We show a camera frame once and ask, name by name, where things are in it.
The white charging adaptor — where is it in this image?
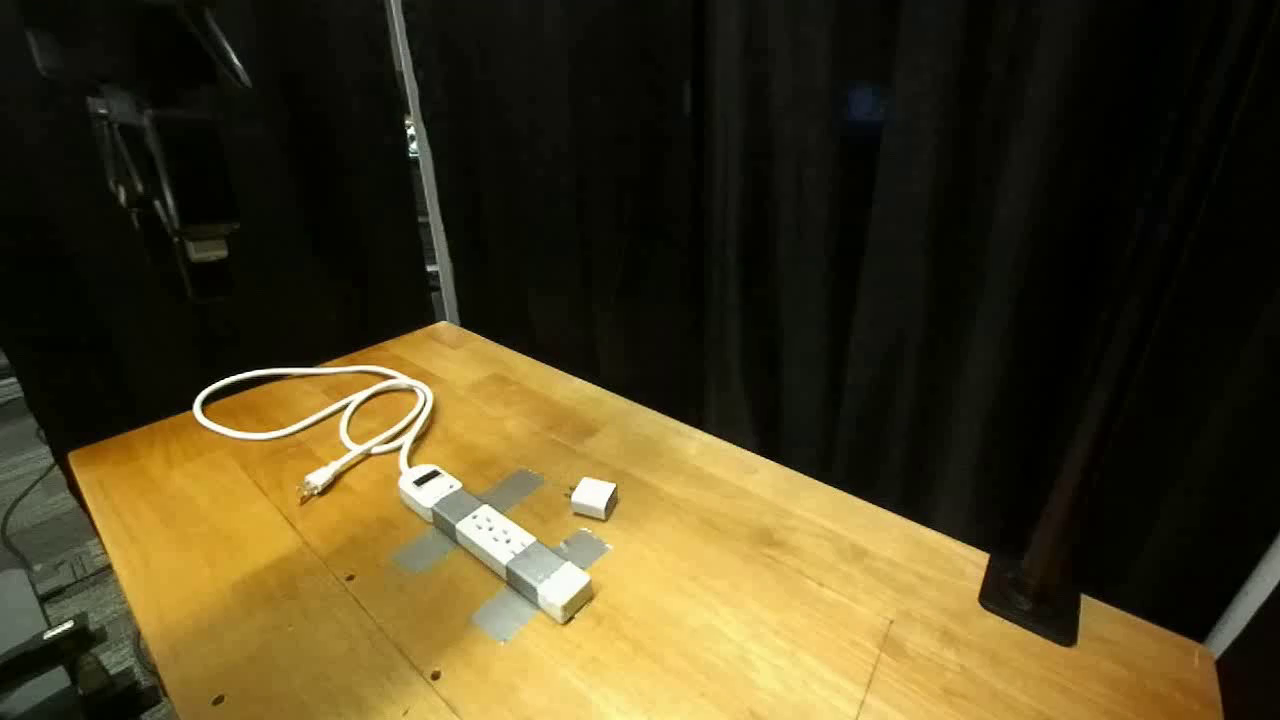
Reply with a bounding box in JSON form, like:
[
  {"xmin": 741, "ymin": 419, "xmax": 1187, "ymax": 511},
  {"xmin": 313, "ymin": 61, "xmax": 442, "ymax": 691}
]
[{"xmin": 566, "ymin": 477, "xmax": 620, "ymax": 522}]

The grey tape strip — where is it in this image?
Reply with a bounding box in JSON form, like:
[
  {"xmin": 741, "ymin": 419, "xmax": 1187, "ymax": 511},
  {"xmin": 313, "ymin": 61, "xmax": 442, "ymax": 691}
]
[{"xmin": 393, "ymin": 464, "xmax": 546, "ymax": 581}]

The black curtain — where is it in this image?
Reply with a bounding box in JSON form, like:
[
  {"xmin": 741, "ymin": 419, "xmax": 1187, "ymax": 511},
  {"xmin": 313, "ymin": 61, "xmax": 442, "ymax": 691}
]
[{"xmin": 394, "ymin": 0, "xmax": 1280, "ymax": 643}]

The black stand with pole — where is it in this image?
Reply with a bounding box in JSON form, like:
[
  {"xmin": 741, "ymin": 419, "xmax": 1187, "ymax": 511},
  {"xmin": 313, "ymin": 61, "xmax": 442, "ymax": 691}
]
[{"xmin": 974, "ymin": 236, "xmax": 1204, "ymax": 651}]

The white power strip cord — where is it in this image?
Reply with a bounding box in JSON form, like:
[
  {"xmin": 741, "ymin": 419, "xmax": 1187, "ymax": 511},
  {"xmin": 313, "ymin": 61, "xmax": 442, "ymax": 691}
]
[{"xmin": 187, "ymin": 360, "xmax": 439, "ymax": 502}]

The white frame pole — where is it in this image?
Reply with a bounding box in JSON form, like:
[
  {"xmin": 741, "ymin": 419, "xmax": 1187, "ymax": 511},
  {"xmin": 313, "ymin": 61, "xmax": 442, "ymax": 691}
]
[{"xmin": 1201, "ymin": 533, "xmax": 1280, "ymax": 660}]

